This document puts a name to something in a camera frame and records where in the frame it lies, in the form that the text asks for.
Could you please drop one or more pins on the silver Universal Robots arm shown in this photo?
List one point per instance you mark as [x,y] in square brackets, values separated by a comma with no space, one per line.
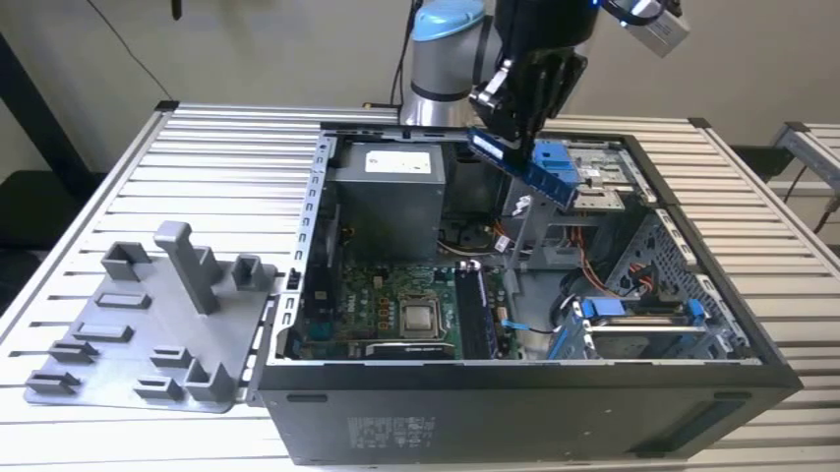
[446,64]

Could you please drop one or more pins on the black round fan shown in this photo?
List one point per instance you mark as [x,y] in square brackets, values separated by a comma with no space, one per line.
[469,237]

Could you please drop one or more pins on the black bulky object beside table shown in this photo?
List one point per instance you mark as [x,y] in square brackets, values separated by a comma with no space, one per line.
[32,211]

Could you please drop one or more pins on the green motherboard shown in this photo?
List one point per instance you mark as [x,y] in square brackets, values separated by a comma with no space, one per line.
[368,295]

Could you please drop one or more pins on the black open PC case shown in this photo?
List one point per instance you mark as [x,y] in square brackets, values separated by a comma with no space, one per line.
[460,418]

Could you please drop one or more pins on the blue plastic drive latch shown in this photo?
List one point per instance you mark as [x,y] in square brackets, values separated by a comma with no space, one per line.
[557,155]

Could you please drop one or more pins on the black slanted frame bar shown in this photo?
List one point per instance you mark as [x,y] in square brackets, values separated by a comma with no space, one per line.
[39,103]

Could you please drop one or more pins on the black box behind table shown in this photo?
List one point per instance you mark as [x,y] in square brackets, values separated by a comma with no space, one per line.
[762,162]

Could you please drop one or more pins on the short black antenna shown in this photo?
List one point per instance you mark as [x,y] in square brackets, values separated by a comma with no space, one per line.
[175,10]

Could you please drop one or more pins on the grey plastic parts rack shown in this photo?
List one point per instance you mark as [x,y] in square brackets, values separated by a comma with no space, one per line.
[165,324]

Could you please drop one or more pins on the blue RAM stick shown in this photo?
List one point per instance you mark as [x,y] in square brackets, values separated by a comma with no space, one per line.
[555,187]

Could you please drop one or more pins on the grey metal drive cage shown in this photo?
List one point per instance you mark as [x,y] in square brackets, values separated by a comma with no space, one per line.
[600,196]

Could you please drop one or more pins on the grey power supply unit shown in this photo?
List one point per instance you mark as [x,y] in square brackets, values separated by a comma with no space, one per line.
[388,206]

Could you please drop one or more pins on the black graphics card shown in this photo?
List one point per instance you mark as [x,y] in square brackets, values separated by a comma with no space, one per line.
[406,350]

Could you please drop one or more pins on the blue disk carrier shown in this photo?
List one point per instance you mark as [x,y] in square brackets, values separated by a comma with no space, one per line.
[607,307]

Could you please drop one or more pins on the CPU socket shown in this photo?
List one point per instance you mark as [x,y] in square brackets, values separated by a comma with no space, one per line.
[420,299]

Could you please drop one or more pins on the aluminium side table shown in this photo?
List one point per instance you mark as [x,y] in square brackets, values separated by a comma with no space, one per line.
[814,147]

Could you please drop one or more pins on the black table corner cap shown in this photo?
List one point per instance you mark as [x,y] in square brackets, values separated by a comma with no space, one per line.
[701,123]
[167,105]

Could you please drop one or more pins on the silver CPU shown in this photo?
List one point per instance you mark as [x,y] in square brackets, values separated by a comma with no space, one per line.
[420,320]

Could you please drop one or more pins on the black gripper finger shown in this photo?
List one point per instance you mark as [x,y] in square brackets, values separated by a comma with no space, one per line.
[514,108]
[564,78]

